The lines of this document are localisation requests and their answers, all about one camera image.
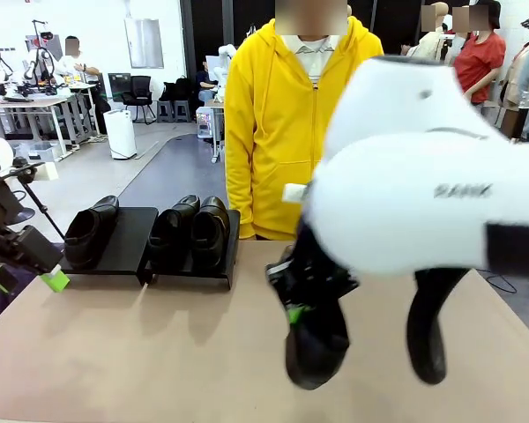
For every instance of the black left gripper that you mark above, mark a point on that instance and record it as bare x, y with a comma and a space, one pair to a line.
0, 209

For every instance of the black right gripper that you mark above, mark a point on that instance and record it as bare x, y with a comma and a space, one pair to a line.
317, 273

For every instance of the black leather buckle shoe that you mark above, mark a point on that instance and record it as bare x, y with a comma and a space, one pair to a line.
88, 238
209, 238
317, 352
172, 238

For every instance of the person's right forearm yellow sleeve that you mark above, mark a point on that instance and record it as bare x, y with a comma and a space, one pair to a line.
240, 194

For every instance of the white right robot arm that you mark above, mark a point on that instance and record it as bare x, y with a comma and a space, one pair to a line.
423, 176

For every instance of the black round stand base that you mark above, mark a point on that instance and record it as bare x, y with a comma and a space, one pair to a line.
26, 216

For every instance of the black tripod legs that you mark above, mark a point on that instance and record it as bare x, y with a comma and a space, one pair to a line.
44, 211

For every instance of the clear storage box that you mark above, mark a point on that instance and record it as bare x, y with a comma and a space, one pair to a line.
39, 152

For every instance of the grey workshop desk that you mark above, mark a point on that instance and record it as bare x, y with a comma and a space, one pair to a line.
26, 103

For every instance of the white air purifier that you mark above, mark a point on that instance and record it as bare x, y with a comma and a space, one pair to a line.
121, 134

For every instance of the person in yellow hoodie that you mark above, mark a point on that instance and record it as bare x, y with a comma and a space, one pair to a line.
269, 110

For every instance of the grey plastic stool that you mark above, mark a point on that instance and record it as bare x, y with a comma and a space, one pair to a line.
165, 110
181, 110

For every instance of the background man in white shirt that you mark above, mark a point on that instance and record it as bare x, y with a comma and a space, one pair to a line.
77, 70

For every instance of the black office chair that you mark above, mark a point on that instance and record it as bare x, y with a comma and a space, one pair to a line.
139, 94

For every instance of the seated person in black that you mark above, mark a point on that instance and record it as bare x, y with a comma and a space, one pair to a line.
205, 81

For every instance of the black backpack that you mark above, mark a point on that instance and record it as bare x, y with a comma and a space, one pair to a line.
176, 88

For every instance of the white humanoid robot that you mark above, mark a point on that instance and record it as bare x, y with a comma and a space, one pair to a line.
225, 57

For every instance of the mannequin in beige jacket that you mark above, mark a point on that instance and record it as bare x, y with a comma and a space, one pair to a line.
427, 39

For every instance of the mannequin in beige coat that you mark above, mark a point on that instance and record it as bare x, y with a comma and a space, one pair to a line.
518, 88

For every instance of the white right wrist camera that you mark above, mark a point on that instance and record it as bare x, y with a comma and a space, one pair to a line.
295, 192

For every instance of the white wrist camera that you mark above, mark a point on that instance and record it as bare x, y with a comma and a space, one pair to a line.
47, 170
295, 192

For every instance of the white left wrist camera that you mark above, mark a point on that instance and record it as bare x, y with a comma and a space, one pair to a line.
47, 170

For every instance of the grey wall panel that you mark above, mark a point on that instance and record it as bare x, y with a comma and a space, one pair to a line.
143, 42

